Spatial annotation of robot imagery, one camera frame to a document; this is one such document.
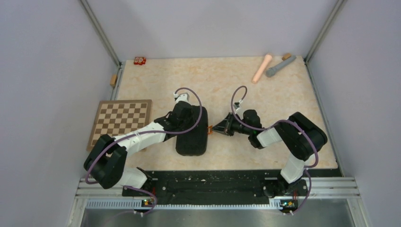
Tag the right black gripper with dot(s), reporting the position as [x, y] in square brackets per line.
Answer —
[225, 126]

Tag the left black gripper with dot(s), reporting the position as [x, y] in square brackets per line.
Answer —
[193, 121]

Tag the black plastic tool case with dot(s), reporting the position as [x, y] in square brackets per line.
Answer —
[194, 142]

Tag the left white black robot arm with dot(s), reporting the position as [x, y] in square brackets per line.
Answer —
[105, 165]

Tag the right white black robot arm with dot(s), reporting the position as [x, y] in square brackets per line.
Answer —
[300, 135]

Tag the wooden chessboard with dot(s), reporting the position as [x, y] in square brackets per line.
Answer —
[118, 117]

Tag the grey toy microphone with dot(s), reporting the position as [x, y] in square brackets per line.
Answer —
[273, 70]

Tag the red toy car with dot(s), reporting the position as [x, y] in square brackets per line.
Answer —
[139, 61]

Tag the left wooden block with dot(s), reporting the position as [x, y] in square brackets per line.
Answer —
[113, 80]

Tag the wooden block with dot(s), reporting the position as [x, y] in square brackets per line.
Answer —
[113, 80]
[286, 56]

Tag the pink toy microphone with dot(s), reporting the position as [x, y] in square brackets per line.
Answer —
[266, 60]

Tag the back wooden block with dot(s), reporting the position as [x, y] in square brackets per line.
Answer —
[286, 56]

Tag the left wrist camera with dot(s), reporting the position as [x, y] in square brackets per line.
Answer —
[184, 97]

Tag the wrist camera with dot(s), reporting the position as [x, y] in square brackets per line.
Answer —
[237, 107]
[184, 97]

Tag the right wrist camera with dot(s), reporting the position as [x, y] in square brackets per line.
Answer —
[237, 107]

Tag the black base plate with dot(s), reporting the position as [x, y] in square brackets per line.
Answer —
[226, 187]

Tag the aluminium frame rail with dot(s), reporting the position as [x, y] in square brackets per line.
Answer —
[324, 189]

